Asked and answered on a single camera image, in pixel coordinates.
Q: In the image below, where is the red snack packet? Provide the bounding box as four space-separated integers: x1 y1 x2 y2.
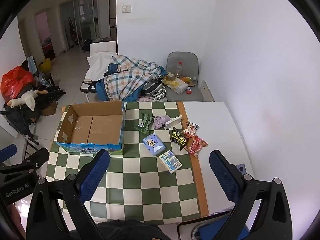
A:
185 135 208 158

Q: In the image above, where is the red plastic bag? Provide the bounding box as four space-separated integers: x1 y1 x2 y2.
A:
0 66 34 101

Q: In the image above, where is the plaid blanket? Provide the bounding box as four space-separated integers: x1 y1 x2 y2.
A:
96 55 167 102

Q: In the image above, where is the cartoon print snack packet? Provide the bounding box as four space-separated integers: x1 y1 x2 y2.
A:
182 122 200 138

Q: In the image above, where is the green checkered tablecloth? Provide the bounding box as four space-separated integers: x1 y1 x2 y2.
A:
46 101 209 224

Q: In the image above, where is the grey chair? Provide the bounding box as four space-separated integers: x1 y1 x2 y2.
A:
166 52 204 102

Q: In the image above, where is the blue tissue pack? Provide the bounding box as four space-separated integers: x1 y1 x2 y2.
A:
143 133 166 156

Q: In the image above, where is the black patterned bag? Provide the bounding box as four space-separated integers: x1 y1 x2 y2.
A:
142 79 167 101

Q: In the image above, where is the green packet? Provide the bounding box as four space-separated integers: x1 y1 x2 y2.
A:
134 112 154 133

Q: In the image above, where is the yellow tissue pack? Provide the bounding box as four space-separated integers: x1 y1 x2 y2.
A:
162 77 189 93

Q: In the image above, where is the white chair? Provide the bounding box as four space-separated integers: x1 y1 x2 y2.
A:
89 41 117 56

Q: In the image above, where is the yellow bucket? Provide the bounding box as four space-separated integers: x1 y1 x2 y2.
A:
37 58 53 74

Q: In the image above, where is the light blue cloth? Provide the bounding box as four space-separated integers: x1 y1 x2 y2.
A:
27 56 38 73

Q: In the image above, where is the white goose plush toy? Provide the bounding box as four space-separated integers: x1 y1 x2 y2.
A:
7 90 48 111

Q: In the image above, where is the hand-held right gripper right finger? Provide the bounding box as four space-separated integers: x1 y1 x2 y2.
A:
209 150 293 240

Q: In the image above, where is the black snack packet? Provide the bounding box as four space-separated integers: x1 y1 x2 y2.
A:
171 127 188 151

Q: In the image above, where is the small brown cardboard box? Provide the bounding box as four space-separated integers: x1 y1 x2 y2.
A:
41 100 58 117

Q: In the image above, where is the sliding glass door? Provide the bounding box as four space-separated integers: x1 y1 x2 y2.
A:
58 0 101 51

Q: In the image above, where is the black folded stroller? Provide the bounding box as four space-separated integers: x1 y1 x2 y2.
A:
0 84 67 145

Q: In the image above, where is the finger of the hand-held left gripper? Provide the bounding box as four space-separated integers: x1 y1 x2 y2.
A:
0 144 17 164

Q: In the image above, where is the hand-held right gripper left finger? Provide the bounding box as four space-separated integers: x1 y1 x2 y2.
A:
26 149 110 240

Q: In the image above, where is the dark fleece clothing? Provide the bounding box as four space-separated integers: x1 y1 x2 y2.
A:
67 219 172 240

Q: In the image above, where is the purple cloth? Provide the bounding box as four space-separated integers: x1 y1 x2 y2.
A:
153 115 172 130

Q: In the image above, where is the white cloth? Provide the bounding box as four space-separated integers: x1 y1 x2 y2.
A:
84 52 118 83

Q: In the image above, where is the silver cigarette box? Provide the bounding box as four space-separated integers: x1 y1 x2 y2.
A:
165 115 183 130

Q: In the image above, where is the blue and white box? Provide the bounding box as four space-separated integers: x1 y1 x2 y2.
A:
158 150 183 175

